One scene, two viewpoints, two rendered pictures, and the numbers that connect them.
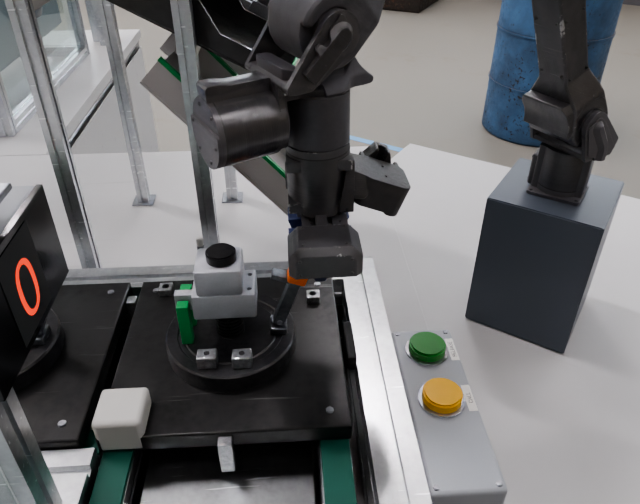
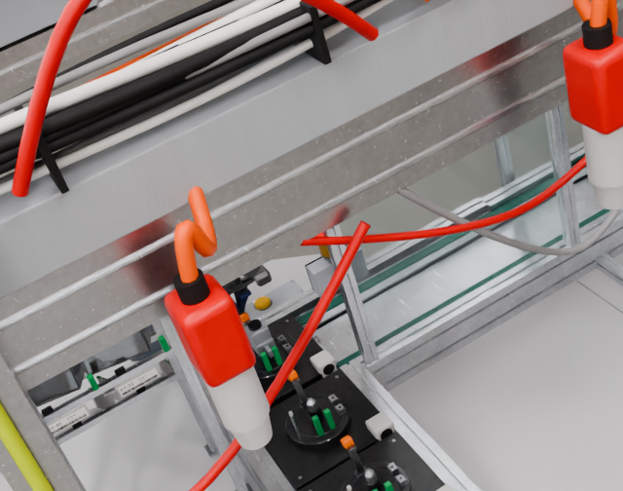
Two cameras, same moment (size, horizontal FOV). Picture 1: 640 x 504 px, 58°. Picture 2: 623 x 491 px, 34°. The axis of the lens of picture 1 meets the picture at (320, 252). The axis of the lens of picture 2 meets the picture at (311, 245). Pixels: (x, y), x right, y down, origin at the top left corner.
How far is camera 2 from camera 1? 2.30 m
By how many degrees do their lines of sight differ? 80
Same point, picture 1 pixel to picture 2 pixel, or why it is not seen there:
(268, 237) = (134, 469)
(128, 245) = not seen: outside the picture
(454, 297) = not seen: hidden behind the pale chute
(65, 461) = (348, 369)
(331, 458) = (303, 321)
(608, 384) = not seen: hidden behind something
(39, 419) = (339, 384)
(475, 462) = (286, 287)
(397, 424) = (281, 309)
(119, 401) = (320, 358)
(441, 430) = (277, 299)
